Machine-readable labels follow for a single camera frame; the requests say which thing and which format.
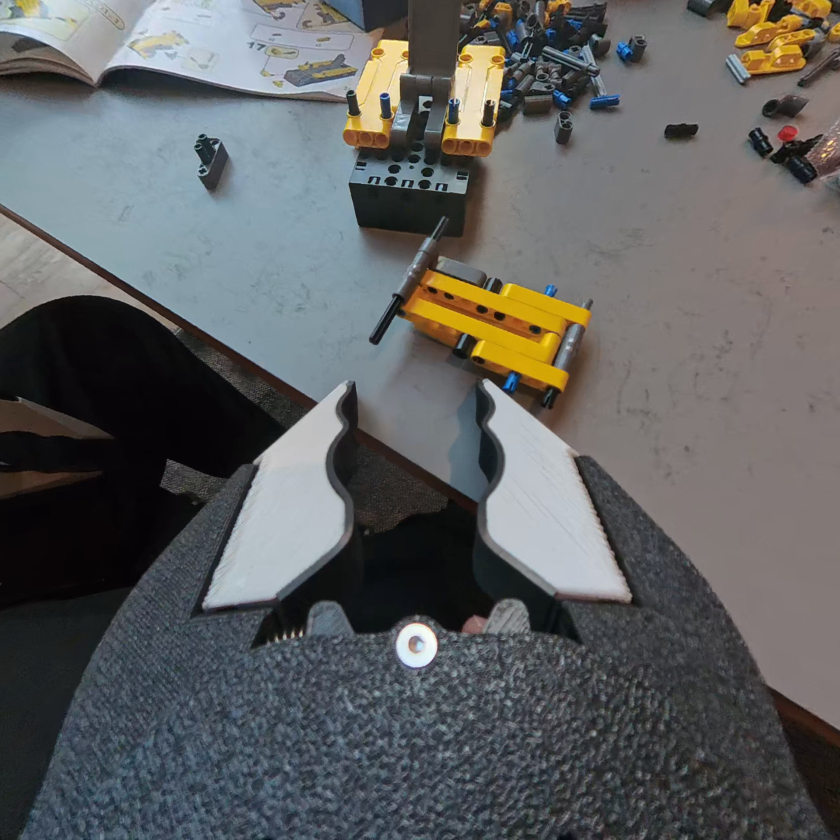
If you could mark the yellow black brick vehicle model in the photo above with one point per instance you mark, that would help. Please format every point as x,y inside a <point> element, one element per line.
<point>420,158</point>

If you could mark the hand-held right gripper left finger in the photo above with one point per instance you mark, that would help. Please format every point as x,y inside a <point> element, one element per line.
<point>289,525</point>

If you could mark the person's black trousers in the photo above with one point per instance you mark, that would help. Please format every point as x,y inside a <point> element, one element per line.
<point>118,394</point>

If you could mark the small black pin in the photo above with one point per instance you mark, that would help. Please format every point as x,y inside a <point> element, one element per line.
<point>680,131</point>

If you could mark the building instruction booklet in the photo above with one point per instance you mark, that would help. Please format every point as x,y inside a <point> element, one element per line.
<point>197,46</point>

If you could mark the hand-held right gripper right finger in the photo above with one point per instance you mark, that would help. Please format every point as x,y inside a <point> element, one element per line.
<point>551,519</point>

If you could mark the cluster of yellow bricks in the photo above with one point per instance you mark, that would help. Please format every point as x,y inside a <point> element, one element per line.
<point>781,40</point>

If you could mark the bag of red black parts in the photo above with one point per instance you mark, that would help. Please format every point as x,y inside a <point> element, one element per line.
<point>801,145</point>

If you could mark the black grey axle rod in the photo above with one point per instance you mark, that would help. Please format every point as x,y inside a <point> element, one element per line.
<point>407,282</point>

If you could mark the grey desk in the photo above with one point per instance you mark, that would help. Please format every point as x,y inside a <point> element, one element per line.
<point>656,394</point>

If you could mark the pile of small bricks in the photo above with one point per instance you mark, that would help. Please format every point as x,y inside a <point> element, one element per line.
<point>551,59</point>

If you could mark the dark grey angled beam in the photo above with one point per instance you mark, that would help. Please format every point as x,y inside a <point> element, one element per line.
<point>213,160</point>

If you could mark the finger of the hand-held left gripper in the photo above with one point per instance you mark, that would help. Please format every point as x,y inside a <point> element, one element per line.
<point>53,420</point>
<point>46,482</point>

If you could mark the yellow brick panel piece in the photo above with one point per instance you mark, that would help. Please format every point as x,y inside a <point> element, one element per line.
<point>505,322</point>

